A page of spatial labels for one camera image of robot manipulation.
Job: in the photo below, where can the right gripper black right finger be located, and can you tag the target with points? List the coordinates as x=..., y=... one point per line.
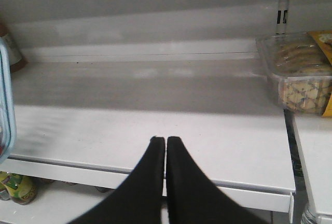
x=192, y=197

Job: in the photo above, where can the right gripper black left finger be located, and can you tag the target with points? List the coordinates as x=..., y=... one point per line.
x=138, y=199

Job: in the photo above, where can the light blue plastic basket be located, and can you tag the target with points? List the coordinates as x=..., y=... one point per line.
x=8, y=121

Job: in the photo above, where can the yellow lemon tea bottle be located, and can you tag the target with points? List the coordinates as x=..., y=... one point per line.
x=21, y=188

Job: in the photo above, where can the white metal shelving unit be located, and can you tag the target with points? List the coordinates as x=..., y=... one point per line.
x=104, y=76

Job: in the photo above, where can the clear plastic cookie box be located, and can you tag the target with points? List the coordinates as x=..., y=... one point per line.
x=298, y=67

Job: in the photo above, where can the orange C100 juice bottle right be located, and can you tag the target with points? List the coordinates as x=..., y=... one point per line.
x=16, y=59

